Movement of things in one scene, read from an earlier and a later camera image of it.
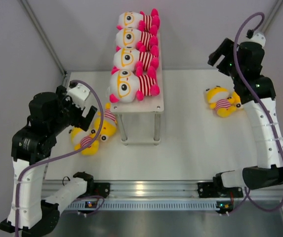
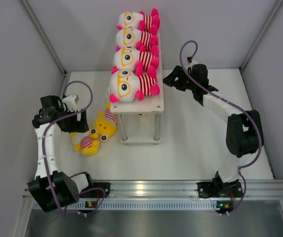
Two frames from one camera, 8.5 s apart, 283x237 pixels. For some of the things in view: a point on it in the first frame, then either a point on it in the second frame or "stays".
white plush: [125, 86] stays
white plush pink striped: [139, 20] stays
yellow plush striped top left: [109, 126] stays
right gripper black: [226, 49] -> [178, 73]
